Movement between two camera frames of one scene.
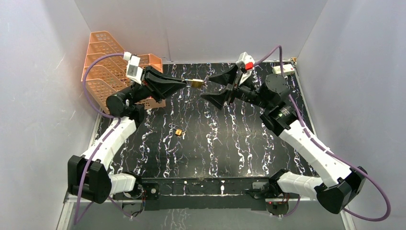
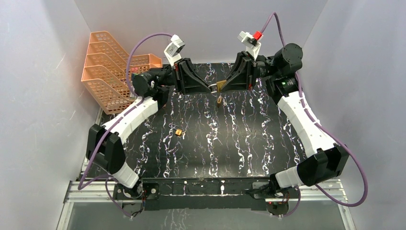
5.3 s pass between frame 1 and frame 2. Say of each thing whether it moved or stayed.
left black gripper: moved
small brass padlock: stayed
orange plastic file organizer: stayed
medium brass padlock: moved
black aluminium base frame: stayed
